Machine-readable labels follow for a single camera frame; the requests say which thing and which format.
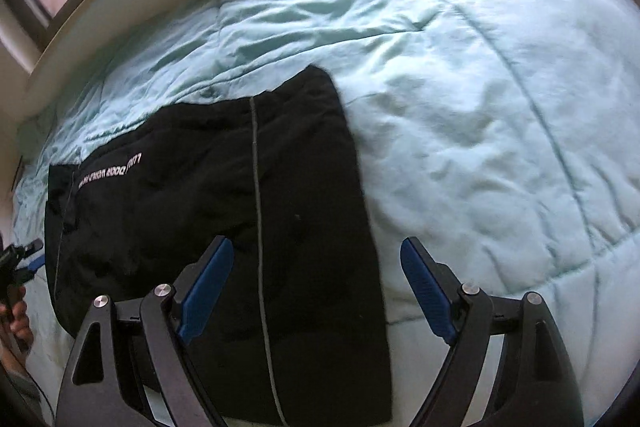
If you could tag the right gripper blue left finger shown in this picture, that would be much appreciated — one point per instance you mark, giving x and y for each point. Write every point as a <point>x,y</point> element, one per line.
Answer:
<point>120,342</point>

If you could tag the black hooded jacket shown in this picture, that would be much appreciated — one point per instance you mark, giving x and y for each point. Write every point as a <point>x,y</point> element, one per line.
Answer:
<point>286,324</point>

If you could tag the light teal duvet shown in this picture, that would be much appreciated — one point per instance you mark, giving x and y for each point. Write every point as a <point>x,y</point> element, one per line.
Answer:
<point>504,134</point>

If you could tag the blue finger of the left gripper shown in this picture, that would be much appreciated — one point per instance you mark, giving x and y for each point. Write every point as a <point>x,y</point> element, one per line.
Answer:
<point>36,264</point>
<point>31,248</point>

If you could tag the person's left hand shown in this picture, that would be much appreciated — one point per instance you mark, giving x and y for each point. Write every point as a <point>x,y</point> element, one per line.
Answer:
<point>15,324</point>

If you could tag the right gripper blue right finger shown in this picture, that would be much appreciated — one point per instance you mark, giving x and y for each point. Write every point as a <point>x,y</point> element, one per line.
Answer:
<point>535,384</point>

